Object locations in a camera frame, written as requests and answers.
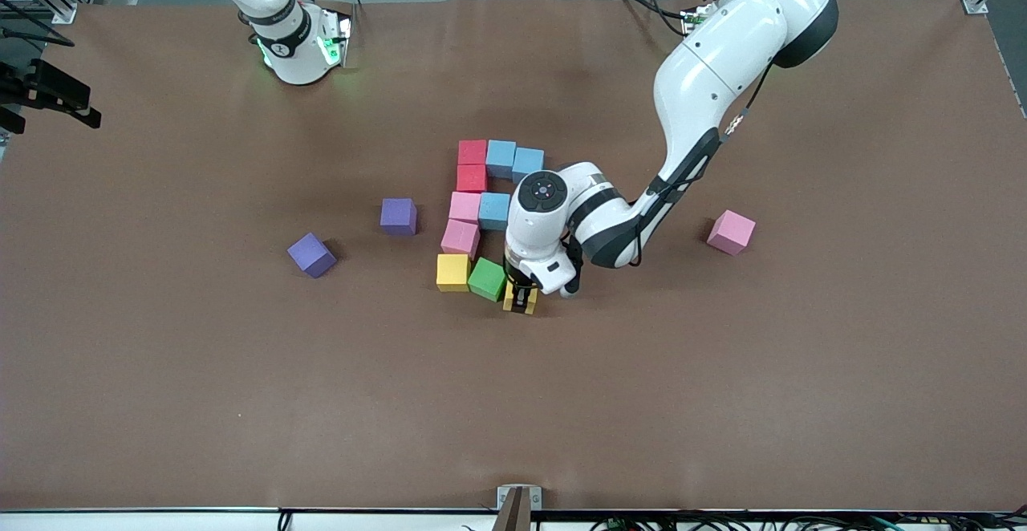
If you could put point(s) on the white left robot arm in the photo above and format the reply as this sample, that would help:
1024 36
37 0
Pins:
722 58

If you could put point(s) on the blue foam block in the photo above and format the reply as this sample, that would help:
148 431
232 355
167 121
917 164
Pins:
493 210
528 162
501 158

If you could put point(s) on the yellow foam block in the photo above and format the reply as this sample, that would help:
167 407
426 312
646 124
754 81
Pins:
508 300
453 272

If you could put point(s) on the pink foam block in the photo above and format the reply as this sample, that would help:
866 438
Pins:
465 206
732 232
460 238

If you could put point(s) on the red foam block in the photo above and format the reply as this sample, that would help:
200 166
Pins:
472 152
472 178

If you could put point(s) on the brown table cover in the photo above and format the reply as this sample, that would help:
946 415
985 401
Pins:
562 419

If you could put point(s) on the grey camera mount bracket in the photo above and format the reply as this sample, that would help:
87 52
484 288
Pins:
504 497

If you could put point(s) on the white table edge strip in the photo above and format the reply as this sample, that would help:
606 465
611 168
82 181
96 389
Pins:
160 521

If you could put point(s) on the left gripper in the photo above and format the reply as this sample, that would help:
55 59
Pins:
518 284

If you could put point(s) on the green foam block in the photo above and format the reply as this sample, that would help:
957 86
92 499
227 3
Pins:
485 278

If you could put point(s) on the purple foam block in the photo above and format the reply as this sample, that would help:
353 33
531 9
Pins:
311 255
399 216

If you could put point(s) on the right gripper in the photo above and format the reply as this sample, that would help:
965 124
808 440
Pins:
40 87

